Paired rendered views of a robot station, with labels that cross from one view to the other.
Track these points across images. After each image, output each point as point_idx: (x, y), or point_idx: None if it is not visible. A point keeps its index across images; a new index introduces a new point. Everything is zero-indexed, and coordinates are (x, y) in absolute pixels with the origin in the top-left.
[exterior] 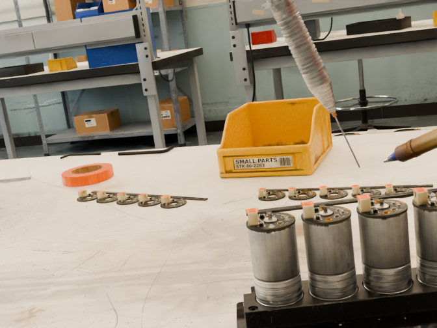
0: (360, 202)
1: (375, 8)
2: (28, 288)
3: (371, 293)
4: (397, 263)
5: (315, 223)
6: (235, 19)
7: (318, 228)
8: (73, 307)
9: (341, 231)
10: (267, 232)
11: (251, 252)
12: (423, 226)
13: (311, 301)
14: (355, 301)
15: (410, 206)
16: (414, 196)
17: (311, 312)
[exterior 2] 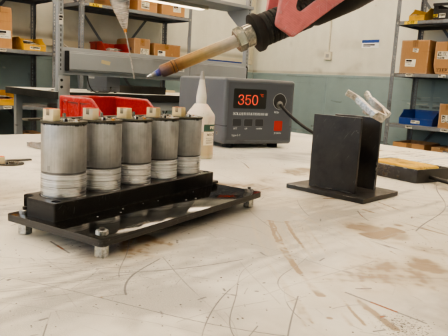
0: (126, 110)
1: None
2: None
3: (131, 185)
4: (149, 159)
5: (106, 121)
6: None
7: (107, 126)
8: None
9: (121, 130)
10: (75, 125)
11: (52, 149)
12: (159, 133)
13: (98, 193)
14: (128, 190)
15: (33, 169)
16: (148, 113)
17: (101, 201)
